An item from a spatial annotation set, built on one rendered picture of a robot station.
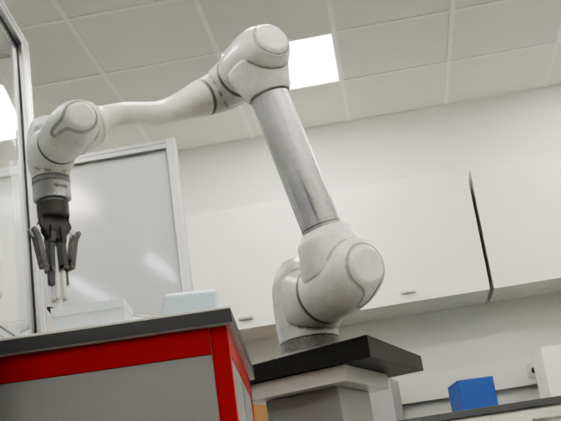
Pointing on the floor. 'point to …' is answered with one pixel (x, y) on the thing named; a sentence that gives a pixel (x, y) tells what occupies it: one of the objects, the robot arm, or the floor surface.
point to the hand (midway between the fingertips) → (58, 286)
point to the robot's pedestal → (320, 394)
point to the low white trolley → (130, 371)
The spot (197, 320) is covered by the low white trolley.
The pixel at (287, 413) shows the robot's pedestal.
